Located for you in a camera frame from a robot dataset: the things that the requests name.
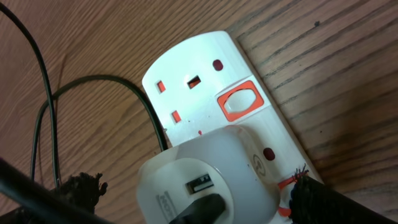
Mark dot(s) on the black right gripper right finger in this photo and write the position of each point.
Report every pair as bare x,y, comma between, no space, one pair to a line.
312,202

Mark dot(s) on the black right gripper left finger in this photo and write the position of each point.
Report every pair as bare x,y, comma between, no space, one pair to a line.
83,191

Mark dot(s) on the white charger plug adapter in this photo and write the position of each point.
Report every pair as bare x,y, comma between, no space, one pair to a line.
217,177

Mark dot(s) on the white power strip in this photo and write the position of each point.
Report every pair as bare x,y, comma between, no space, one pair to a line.
205,83

